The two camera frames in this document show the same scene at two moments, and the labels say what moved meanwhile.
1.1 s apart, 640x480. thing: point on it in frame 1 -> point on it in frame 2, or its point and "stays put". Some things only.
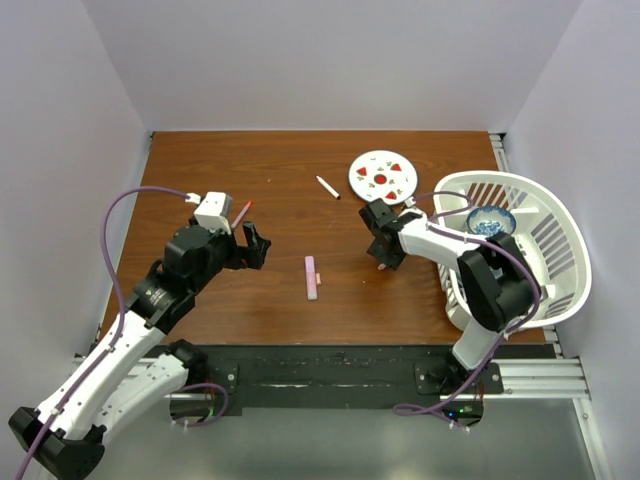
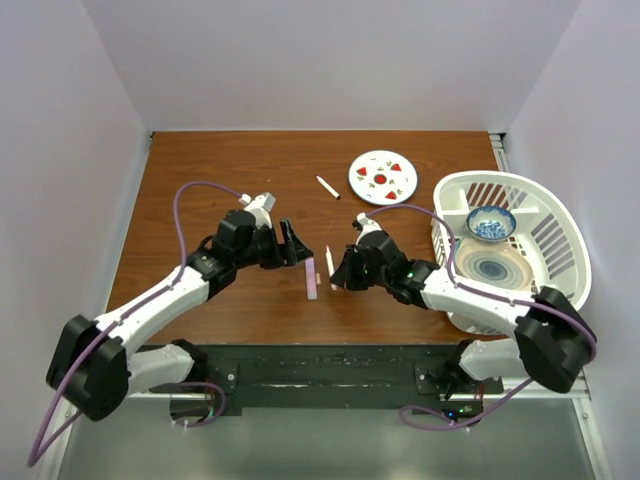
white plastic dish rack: x=486 y=202 stays put
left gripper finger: x=250 y=234 -> x=291 y=252
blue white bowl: x=489 y=221 stays put
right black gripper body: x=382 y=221 -> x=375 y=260
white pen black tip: x=332 y=191 stays put
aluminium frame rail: x=496 y=140 stays put
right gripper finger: x=385 y=255 -> x=343 y=275
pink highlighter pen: x=311 y=281 stays put
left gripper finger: x=258 y=254 -> x=302 y=251
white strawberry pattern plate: x=383 y=174 stays put
